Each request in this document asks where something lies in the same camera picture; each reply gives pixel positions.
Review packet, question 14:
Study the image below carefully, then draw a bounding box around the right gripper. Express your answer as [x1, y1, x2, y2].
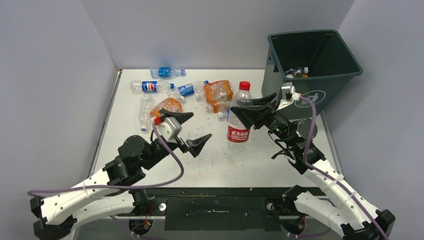
[230, 93, 296, 147]

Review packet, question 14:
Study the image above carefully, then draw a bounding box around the orange label crushed bottle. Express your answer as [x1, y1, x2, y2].
[149, 97, 183, 118]

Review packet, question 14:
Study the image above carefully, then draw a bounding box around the clear bottle white cap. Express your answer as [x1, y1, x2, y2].
[227, 81, 253, 153]

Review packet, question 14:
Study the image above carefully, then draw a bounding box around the large orange label bottle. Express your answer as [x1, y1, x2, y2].
[194, 79, 233, 104]

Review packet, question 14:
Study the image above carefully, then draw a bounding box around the crushed clear water bottle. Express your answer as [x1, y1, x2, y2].
[284, 67, 309, 78]

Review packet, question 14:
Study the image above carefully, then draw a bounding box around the clear bottle blue label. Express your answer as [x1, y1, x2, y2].
[149, 66, 187, 79]
[166, 80, 209, 103]
[217, 108, 231, 121]

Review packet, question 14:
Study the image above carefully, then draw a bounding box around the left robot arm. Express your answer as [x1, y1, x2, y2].
[28, 109, 211, 240]

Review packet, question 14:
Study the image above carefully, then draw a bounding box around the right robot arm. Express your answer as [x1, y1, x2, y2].
[230, 92, 396, 240]

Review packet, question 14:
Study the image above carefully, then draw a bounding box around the dark green trash bin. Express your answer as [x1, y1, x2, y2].
[261, 29, 363, 120]

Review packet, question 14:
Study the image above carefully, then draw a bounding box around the clear bottle blue label tilted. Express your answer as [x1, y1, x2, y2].
[166, 80, 209, 103]

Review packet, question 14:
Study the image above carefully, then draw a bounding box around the clear unlabelled bottle blue cap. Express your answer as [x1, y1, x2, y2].
[137, 94, 155, 133]

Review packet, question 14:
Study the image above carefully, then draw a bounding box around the pepsi bottle blue cap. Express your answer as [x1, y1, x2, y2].
[130, 80, 175, 94]

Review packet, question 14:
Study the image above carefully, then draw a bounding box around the white knob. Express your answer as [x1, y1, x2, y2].
[158, 202, 167, 212]

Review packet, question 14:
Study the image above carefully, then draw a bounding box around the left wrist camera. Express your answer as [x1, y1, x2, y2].
[154, 116, 182, 143]

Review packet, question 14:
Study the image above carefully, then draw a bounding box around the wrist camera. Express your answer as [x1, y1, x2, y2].
[276, 82, 301, 111]
[154, 116, 182, 143]

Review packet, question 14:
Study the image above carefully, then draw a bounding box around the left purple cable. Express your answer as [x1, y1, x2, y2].
[27, 120, 185, 240]

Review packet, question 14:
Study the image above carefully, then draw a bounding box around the purple cable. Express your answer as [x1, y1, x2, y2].
[296, 94, 390, 240]
[27, 120, 185, 240]

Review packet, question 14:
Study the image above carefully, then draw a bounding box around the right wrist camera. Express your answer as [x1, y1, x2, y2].
[276, 82, 301, 111]

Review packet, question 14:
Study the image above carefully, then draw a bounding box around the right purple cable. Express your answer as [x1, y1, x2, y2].
[296, 94, 390, 240]

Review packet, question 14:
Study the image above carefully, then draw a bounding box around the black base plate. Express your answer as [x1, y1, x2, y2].
[128, 196, 305, 232]

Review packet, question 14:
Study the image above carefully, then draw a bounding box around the aluminium rail frame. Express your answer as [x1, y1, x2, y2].
[64, 195, 372, 240]

